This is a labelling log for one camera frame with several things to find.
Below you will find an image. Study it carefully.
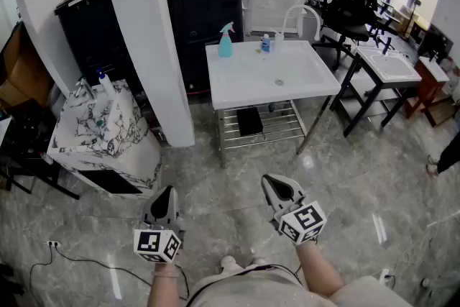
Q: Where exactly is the standing fan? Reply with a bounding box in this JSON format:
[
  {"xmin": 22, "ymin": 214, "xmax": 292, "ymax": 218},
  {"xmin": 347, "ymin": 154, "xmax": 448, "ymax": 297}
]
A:
[{"xmin": 404, "ymin": 0, "xmax": 423, "ymax": 40}]

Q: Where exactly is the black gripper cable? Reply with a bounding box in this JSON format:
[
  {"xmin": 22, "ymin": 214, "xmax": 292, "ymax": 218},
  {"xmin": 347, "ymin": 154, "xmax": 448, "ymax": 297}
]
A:
[{"xmin": 185, "ymin": 264, "xmax": 305, "ymax": 307}]

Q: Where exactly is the black equipment cabinet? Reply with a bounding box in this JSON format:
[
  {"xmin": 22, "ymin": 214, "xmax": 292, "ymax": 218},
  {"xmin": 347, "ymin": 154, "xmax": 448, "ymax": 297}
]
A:
[
  {"xmin": 162, "ymin": 0, "xmax": 245, "ymax": 94},
  {"xmin": 54, "ymin": 0, "xmax": 144, "ymax": 91}
]

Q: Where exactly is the black sink stand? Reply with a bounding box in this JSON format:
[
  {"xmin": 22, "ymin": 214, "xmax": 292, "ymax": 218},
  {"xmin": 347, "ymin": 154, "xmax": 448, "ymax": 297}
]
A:
[{"xmin": 329, "ymin": 50, "xmax": 421, "ymax": 138}]

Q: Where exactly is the white mesh office chair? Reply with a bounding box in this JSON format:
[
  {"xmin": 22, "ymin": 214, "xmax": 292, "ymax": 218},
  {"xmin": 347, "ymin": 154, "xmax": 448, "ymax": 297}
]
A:
[{"xmin": 244, "ymin": 0, "xmax": 317, "ymax": 39}]

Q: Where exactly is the marble sink cabinet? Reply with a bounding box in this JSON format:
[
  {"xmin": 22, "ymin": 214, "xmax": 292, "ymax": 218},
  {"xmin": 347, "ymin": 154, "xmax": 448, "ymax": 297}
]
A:
[{"xmin": 46, "ymin": 79, "xmax": 162, "ymax": 198}]

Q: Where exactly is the black office chair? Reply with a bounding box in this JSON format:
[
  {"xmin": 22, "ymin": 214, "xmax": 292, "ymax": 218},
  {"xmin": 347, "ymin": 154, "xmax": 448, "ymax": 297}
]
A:
[{"xmin": 311, "ymin": 0, "xmax": 382, "ymax": 71}]

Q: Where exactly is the wooden stand with white sink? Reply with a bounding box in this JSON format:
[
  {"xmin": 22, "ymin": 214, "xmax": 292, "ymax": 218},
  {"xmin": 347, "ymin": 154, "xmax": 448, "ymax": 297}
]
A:
[{"xmin": 405, "ymin": 56, "xmax": 457, "ymax": 127}]

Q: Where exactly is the white arched faucet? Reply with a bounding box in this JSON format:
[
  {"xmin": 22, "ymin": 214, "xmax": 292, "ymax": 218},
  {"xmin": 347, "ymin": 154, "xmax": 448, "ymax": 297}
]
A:
[{"xmin": 269, "ymin": 4, "xmax": 321, "ymax": 52}]

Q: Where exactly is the flat black box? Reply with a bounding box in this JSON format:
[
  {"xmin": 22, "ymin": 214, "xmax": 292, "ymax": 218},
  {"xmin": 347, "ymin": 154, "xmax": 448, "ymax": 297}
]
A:
[{"xmin": 236, "ymin": 106, "xmax": 265, "ymax": 137}]

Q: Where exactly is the steel sink stand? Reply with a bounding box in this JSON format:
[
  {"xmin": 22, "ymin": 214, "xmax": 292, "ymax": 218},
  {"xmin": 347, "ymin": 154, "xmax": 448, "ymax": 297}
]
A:
[{"xmin": 214, "ymin": 96, "xmax": 334, "ymax": 168}]

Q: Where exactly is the person's right forearm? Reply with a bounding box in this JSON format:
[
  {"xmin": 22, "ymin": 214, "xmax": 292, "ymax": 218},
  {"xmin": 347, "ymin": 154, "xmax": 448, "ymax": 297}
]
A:
[{"xmin": 295, "ymin": 239, "xmax": 346, "ymax": 299}]

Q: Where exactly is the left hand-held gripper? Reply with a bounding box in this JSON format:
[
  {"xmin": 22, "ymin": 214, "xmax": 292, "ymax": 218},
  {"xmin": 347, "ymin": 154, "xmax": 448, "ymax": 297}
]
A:
[{"xmin": 133, "ymin": 185, "xmax": 186, "ymax": 264}]

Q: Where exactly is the black monitor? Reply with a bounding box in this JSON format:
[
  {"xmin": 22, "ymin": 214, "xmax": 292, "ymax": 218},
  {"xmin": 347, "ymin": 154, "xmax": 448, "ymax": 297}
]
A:
[{"xmin": 418, "ymin": 24, "xmax": 454, "ymax": 64}]

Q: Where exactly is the chrome faucet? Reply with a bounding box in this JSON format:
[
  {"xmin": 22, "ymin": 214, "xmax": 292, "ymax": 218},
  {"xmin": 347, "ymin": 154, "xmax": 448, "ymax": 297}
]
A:
[{"xmin": 74, "ymin": 78, "xmax": 97, "ymax": 101}]

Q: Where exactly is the brown cardboard box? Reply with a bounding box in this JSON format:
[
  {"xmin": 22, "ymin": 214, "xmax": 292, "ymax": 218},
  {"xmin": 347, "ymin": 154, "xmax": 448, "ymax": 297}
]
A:
[{"xmin": 0, "ymin": 23, "xmax": 55, "ymax": 109}]

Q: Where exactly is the black floor cable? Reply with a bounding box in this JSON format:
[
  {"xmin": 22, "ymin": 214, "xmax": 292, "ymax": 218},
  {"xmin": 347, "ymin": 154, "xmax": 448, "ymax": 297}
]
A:
[{"xmin": 28, "ymin": 246, "xmax": 152, "ymax": 299}]

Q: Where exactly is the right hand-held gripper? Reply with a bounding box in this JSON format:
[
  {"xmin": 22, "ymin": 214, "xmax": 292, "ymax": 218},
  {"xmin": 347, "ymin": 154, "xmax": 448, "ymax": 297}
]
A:
[{"xmin": 261, "ymin": 174, "xmax": 328, "ymax": 247}]

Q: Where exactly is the person's left forearm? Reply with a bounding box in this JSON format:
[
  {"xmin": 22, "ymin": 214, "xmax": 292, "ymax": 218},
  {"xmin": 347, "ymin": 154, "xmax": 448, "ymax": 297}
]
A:
[{"xmin": 147, "ymin": 260, "xmax": 180, "ymax": 307}]

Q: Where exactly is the large white sink basin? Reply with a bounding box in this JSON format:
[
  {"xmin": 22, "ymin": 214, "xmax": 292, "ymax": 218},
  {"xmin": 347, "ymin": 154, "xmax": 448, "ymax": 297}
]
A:
[{"xmin": 205, "ymin": 40, "xmax": 341, "ymax": 111}]

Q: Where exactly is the person's beige clothing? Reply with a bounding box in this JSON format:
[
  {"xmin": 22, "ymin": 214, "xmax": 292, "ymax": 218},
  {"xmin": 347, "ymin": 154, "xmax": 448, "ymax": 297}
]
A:
[{"xmin": 186, "ymin": 264, "xmax": 414, "ymax": 307}]

